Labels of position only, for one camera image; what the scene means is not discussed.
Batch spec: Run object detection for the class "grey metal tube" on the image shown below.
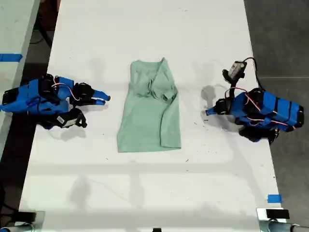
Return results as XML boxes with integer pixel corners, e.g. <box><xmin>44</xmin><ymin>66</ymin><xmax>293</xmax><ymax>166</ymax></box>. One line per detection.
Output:
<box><xmin>260</xmin><ymin>220</ymin><xmax>309</xmax><ymax>232</ymax></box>
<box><xmin>0</xmin><ymin>223</ymin><xmax>39</xmax><ymax>232</ymax></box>

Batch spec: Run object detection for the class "small black box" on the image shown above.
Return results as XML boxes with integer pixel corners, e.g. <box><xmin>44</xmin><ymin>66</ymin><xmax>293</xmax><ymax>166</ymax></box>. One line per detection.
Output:
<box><xmin>18</xmin><ymin>211</ymin><xmax>37</xmax><ymax>223</ymax></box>
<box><xmin>265</xmin><ymin>209</ymin><xmax>290</xmax><ymax>219</ymax></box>

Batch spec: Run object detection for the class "long blue tape strip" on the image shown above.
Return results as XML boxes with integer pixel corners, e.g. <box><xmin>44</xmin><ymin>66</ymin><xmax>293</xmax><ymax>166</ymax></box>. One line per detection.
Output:
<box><xmin>0</xmin><ymin>53</ymin><xmax>24</xmax><ymax>62</ymax></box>

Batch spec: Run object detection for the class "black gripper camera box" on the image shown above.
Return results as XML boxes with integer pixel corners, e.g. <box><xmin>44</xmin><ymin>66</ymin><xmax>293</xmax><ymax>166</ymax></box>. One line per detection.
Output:
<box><xmin>52</xmin><ymin>108</ymin><xmax>88</xmax><ymax>129</ymax></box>
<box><xmin>222</xmin><ymin>60</ymin><xmax>247</xmax><ymax>80</ymax></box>

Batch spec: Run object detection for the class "pale green t-shirt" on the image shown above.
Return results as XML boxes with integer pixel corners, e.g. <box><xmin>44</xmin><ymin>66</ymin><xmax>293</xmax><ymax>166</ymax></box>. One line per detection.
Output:
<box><xmin>117</xmin><ymin>57</ymin><xmax>182</xmax><ymax>153</ymax></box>

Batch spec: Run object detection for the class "black camera cable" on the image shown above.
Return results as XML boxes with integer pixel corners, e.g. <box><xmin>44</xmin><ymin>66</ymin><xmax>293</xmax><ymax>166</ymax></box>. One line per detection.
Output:
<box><xmin>242</xmin><ymin>57</ymin><xmax>263</xmax><ymax>89</ymax></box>

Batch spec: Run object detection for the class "black camera stalk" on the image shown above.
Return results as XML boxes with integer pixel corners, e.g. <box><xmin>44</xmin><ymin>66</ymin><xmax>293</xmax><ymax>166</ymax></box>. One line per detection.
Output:
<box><xmin>225</xmin><ymin>77</ymin><xmax>239</xmax><ymax>100</ymax></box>

